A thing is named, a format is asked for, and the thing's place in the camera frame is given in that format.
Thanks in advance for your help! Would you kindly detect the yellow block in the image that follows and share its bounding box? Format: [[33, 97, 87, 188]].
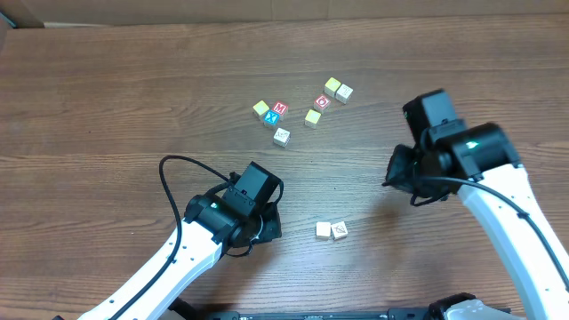
[[316, 221, 332, 240], [252, 100, 270, 120], [324, 77, 341, 98], [304, 109, 321, 129]]

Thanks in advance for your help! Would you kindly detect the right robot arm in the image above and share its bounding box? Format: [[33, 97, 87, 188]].
[[383, 89, 568, 319]]

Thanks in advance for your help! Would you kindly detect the yellow top block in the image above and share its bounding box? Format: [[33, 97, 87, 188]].
[[316, 221, 332, 240]]

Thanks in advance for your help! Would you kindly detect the yellow block far left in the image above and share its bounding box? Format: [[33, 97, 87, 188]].
[[252, 100, 270, 120]]

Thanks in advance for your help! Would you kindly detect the red M block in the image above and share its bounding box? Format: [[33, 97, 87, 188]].
[[272, 100, 289, 120]]

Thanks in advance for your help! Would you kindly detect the yellow block centre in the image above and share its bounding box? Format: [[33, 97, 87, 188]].
[[304, 109, 321, 129]]

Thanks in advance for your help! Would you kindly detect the white block red side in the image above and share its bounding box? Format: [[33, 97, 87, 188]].
[[273, 128, 291, 148]]

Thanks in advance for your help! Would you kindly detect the red O block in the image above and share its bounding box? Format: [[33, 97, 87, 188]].
[[313, 94, 331, 113]]

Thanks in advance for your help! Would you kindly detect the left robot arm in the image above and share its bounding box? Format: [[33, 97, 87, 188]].
[[82, 163, 284, 320]]

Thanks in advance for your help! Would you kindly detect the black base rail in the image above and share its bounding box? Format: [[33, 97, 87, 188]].
[[198, 307, 430, 320]]

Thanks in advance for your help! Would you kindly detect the white block upper right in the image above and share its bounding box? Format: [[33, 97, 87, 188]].
[[335, 84, 353, 104]]

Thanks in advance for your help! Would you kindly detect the yellow block upper right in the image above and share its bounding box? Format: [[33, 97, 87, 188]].
[[324, 77, 341, 98]]

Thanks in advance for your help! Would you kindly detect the white block leaf drawing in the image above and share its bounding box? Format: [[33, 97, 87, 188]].
[[331, 221, 349, 241]]

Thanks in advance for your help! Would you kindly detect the blue X block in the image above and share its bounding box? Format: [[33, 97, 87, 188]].
[[262, 110, 280, 128]]

